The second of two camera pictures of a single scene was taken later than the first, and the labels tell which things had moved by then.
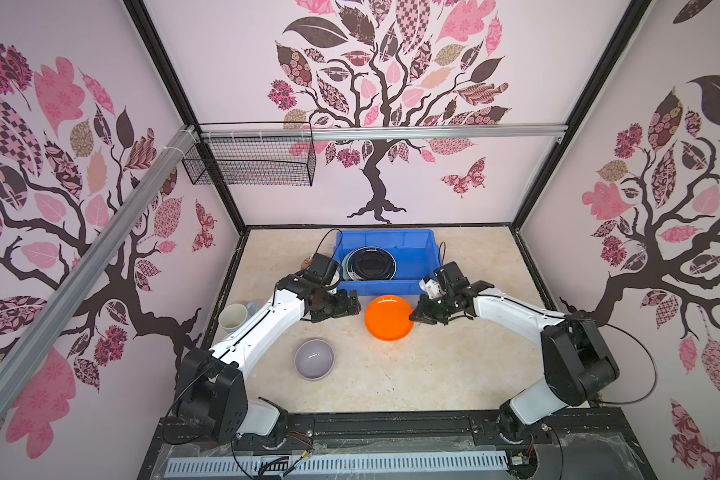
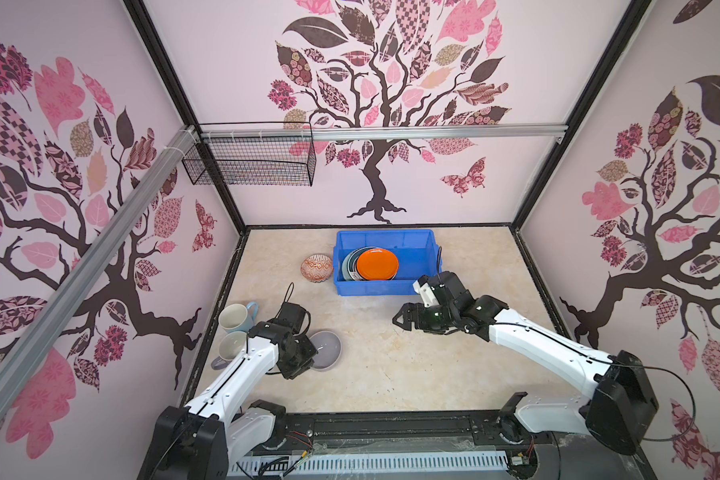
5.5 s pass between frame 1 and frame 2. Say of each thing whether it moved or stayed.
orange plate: moved
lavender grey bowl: moved
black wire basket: stayed
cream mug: stayed
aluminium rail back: stayed
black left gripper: moved
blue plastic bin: stayed
